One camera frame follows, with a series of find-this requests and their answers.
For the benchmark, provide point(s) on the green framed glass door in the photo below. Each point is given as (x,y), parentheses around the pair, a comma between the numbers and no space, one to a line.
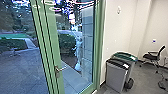
(75,43)

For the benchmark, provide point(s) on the green lidded trash bin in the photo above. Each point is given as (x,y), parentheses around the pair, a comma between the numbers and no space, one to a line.
(128,63)

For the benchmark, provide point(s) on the white garden statue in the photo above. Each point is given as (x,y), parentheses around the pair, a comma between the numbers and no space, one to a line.
(79,53)

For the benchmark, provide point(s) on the green garden shrub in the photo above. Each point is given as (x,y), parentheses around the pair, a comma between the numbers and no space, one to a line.
(66,43)

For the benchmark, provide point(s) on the black swivel stool chair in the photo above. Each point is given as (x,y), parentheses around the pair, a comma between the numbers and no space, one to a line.
(155,58)

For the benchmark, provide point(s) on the white wall thermostat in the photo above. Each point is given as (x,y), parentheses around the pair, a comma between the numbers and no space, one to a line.
(119,9)

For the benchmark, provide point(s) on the small blue wall sticker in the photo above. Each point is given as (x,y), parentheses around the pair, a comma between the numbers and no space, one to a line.
(154,41)

